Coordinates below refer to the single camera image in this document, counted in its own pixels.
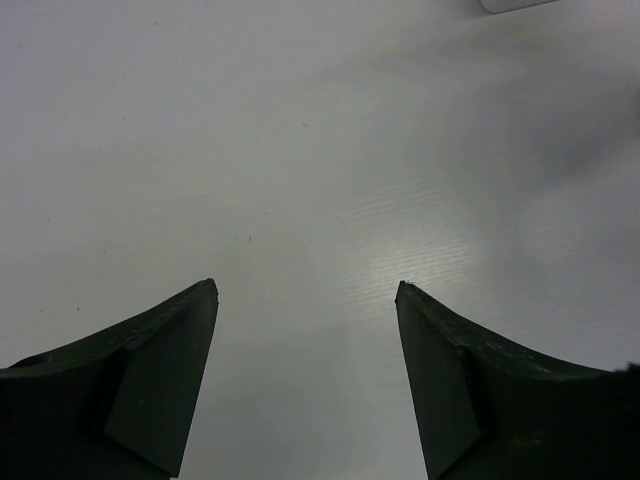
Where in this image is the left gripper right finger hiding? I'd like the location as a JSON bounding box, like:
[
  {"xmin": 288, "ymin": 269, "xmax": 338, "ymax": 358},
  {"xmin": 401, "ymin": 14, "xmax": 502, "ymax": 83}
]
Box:
[{"xmin": 395, "ymin": 282, "xmax": 639, "ymax": 479}]

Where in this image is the white three-compartment organizer box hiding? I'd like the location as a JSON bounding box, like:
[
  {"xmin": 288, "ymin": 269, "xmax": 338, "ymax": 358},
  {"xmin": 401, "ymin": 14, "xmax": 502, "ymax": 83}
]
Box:
[{"xmin": 479, "ymin": 0, "xmax": 556, "ymax": 15}]

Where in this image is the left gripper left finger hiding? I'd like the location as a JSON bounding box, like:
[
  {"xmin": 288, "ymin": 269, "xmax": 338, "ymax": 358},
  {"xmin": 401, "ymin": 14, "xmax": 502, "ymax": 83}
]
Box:
[{"xmin": 1, "ymin": 279, "xmax": 219, "ymax": 479}]

